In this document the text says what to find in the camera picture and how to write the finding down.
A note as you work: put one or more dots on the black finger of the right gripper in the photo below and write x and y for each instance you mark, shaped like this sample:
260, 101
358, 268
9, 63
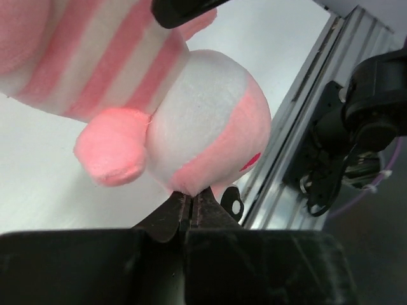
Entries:
174, 13

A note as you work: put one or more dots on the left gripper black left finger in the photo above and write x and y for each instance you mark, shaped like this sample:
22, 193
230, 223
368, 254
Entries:
136, 265

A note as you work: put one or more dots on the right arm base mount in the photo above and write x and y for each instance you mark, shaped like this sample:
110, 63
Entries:
324, 159

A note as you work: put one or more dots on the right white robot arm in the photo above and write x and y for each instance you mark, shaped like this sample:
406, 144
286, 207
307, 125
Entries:
374, 112

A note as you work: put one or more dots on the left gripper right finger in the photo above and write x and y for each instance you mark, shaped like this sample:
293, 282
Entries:
227, 264

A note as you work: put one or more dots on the pink striped plush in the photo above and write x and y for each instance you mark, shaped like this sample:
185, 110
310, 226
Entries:
193, 119

